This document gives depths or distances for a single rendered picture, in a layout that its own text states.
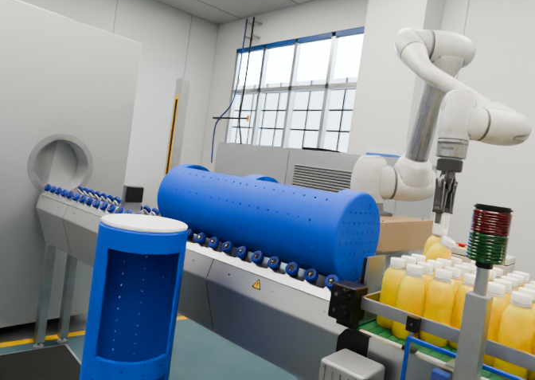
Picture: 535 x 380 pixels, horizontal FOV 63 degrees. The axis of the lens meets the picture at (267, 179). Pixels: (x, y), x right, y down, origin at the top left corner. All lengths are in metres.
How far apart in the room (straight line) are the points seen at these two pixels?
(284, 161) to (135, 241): 2.51
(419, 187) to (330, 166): 1.41
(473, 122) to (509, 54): 2.89
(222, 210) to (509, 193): 2.95
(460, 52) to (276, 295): 1.19
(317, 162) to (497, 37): 1.94
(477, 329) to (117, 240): 0.98
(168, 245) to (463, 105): 0.98
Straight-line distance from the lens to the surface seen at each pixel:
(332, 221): 1.27
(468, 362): 0.90
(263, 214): 1.42
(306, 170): 3.54
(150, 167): 6.68
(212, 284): 1.60
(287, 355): 1.49
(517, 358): 1.05
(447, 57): 1.92
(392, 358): 1.12
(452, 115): 1.41
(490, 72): 4.31
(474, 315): 0.87
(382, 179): 2.01
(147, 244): 1.37
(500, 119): 1.48
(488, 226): 0.84
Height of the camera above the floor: 1.27
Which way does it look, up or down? 2 degrees down
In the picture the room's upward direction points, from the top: 8 degrees clockwise
